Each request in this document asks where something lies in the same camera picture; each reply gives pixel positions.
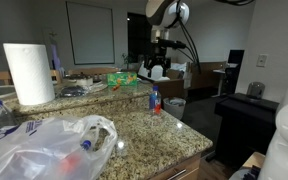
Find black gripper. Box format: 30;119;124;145
144;46;172;79

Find wooden counter cabinet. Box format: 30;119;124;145
148;153;202;180

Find clear plastic bag blue print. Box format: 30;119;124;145
0;114;119;180

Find brown cardboard box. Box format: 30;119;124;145
153;68;186;100

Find small green plant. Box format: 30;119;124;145
121;52;133;71

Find green tissue box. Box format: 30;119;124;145
106;71;138;88

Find small white trash bin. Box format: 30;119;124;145
162;97;187;120

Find wooden desk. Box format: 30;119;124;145
187;61;227;91

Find white projector screen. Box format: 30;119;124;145
65;1;116;66

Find white food container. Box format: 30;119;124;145
63;73;94;88

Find black office chair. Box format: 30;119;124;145
222;49;246;96

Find dark wrapped item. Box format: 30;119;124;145
57;85;87;98

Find grey glass jar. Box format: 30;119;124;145
246;81;266;100

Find black cabinet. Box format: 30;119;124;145
213;92;280;168

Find white paper towel roll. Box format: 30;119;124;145
2;42;56;106

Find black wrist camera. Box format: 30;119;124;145
156;38;188;51

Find white light switch plate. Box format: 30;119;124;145
256;53;269;68

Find metal drawer handle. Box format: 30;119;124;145
166;168;187;180

